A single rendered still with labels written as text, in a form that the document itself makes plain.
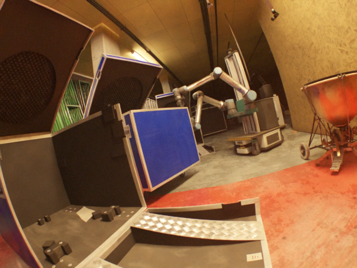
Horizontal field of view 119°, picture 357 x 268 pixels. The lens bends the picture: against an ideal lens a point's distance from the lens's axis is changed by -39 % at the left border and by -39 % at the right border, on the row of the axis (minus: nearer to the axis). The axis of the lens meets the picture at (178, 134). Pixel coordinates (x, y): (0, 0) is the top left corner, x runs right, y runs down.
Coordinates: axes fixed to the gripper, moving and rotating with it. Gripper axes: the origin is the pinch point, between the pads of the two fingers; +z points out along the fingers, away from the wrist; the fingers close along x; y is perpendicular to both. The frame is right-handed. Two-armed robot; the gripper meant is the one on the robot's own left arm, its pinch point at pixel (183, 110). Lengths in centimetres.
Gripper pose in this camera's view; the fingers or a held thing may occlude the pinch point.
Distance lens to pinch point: 245.9
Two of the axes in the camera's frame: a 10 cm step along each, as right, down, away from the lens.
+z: 3.7, 9.2, -0.8
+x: -5.6, 1.5, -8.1
